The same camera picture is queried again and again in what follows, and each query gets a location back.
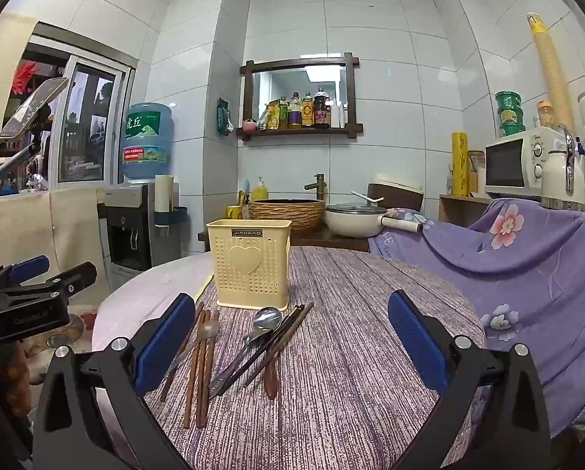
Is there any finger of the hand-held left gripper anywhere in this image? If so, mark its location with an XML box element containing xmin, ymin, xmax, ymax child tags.
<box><xmin>0</xmin><ymin>255</ymin><xmax>51</xmax><ymax>289</ymax></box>
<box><xmin>32</xmin><ymin>261</ymin><xmax>98</xmax><ymax>300</ymax></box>

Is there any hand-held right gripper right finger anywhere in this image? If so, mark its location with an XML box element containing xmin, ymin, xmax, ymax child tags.
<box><xmin>387</xmin><ymin>290</ymin><xmax>553</xmax><ymax>470</ymax></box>

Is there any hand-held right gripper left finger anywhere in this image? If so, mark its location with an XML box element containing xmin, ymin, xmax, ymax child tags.
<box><xmin>31</xmin><ymin>293</ymin><xmax>196</xmax><ymax>470</ymax></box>

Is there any yellow plastic utensil holder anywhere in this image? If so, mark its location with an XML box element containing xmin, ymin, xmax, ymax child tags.
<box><xmin>206</xmin><ymin>218</ymin><xmax>293</xmax><ymax>312</ymax></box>

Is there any person's left hand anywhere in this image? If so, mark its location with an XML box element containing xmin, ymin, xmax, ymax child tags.
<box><xmin>0</xmin><ymin>347</ymin><xmax>31</xmax><ymax>419</ymax></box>

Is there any all-metal spoon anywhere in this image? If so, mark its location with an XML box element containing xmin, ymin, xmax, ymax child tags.
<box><xmin>208</xmin><ymin>327</ymin><xmax>274</xmax><ymax>400</ymax></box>
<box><xmin>162</xmin><ymin>320</ymin><xmax>222</xmax><ymax>389</ymax></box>

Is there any water dispenser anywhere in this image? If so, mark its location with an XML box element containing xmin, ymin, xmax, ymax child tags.
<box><xmin>97</xmin><ymin>181</ymin><xmax>181</xmax><ymax>276</ymax></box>

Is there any purple striped table mat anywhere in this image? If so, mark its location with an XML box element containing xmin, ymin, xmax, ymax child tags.
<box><xmin>143</xmin><ymin>246</ymin><xmax>489</xmax><ymax>470</ymax></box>

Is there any dark teal cup holder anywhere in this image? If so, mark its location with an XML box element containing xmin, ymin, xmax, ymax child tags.
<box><xmin>154</xmin><ymin>207</ymin><xmax>188</xmax><ymax>229</ymax></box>

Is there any stack of paper cups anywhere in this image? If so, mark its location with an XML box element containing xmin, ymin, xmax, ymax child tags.
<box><xmin>154</xmin><ymin>174</ymin><xmax>175</xmax><ymax>228</ymax></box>

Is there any purple floral cloth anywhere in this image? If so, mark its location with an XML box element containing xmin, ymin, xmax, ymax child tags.
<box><xmin>368</xmin><ymin>198</ymin><xmax>585</xmax><ymax>439</ymax></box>

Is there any white pot with glass lid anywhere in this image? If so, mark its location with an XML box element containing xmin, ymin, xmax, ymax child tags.
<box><xmin>325</xmin><ymin>203</ymin><xmax>423</xmax><ymax>239</ymax></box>

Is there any wooden cabinet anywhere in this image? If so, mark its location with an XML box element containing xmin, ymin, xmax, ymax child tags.
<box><xmin>438</xmin><ymin>193</ymin><xmax>494</xmax><ymax>228</ymax></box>

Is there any sliding window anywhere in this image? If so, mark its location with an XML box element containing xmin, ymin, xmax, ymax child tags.
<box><xmin>0</xmin><ymin>22</ymin><xmax>139</xmax><ymax>197</ymax></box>

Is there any brown and white rice cooker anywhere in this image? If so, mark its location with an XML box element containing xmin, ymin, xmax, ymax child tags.
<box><xmin>367</xmin><ymin>173</ymin><xmax>424</xmax><ymax>212</ymax></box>

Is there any mobile phone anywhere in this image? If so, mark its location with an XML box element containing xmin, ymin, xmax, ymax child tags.
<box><xmin>0</xmin><ymin>77</ymin><xmax>69</xmax><ymax>139</ymax></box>

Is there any blue water bottle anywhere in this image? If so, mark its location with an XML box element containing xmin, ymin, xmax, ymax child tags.
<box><xmin>121</xmin><ymin>102</ymin><xmax>174</xmax><ymax>180</ymax></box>

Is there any woven pattern sink basin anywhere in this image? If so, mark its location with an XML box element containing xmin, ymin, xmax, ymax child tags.
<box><xmin>248</xmin><ymin>199</ymin><xmax>327</xmax><ymax>233</ymax></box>

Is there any clear storage jar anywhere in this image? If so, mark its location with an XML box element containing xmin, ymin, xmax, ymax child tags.
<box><xmin>468</xmin><ymin>150</ymin><xmax>486</xmax><ymax>195</ymax></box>

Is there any yellow roll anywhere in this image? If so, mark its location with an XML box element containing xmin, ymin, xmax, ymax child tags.
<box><xmin>451</xmin><ymin>131</ymin><xmax>470</xmax><ymax>195</ymax></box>

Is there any bronze faucet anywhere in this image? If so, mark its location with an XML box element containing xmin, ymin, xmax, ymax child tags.
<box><xmin>304</xmin><ymin>174</ymin><xmax>331</xmax><ymax>201</ymax></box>

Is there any white microwave oven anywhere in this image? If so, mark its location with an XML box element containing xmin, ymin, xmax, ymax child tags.
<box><xmin>484</xmin><ymin>126</ymin><xmax>567</xmax><ymax>201</ymax></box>

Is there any green packet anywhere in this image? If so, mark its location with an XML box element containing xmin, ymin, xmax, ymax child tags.
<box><xmin>217</xmin><ymin>98</ymin><xmax>235</xmax><ymax>137</ymax></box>

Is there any white electric kettle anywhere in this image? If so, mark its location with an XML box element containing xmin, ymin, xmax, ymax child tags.
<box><xmin>540</xmin><ymin>127</ymin><xmax>585</xmax><ymax>211</ymax></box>

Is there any green tub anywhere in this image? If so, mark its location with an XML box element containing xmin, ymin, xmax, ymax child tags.
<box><xmin>495</xmin><ymin>91</ymin><xmax>527</xmax><ymax>138</ymax></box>

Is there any dark soy sauce bottle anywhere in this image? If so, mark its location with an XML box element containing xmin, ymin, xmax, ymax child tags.
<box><xmin>313</xmin><ymin>87</ymin><xmax>332</xmax><ymax>129</ymax></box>

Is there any amber sauce bottle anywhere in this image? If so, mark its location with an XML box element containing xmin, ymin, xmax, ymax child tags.
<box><xmin>300</xmin><ymin>92</ymin><xmax>316</xmax><ymax>128</ymax></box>

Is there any oil bottle with purple label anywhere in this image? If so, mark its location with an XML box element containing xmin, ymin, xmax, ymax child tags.
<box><xmin>289</xmin><ymin>91</ymin><xmax>304</xmax><ymax>129</ymax></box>

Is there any wooden framed mirror shelf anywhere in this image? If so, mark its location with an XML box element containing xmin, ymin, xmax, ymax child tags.
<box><xmin>238</xmin><ymin>51</ymin><xmax>364</xmax><ymax>142</ymax></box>

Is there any tall stack of yellow cups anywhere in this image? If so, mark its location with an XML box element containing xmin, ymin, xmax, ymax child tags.
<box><xmin>526</xmin><ymin>12</ymin><xmax>576</xmax><ymax>133</ymax></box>

